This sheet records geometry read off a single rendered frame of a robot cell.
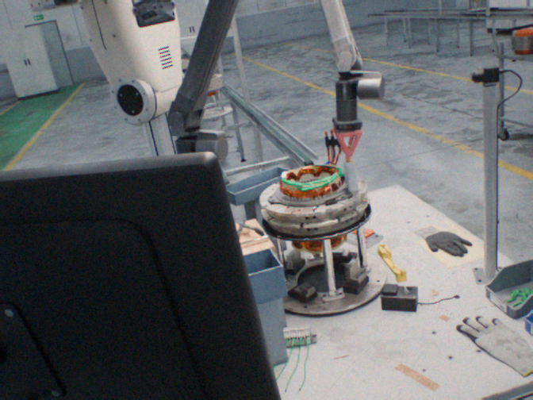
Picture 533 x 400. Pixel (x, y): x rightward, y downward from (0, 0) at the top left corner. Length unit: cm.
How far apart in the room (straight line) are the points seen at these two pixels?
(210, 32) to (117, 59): 47
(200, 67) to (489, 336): 94
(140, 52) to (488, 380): 123
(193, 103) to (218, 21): 19
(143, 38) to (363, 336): 103
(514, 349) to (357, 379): 38
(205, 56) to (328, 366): 80
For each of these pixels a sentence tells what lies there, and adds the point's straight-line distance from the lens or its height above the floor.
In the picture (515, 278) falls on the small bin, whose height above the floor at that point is 81.
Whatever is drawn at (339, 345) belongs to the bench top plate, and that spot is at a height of 78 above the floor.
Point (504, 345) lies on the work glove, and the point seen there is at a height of 80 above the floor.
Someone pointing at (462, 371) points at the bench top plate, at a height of 78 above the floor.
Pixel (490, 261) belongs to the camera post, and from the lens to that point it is 164.
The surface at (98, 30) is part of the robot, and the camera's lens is 159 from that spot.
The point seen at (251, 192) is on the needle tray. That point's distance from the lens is 173.
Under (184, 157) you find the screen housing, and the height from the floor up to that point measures 156.
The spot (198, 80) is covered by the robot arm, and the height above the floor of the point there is 150.
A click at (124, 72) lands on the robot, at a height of 151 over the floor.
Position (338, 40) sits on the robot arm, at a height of 151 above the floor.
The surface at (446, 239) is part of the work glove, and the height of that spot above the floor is 80.
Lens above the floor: 165
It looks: 22 degrees down
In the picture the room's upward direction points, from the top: 10 degrees counter-clockwise
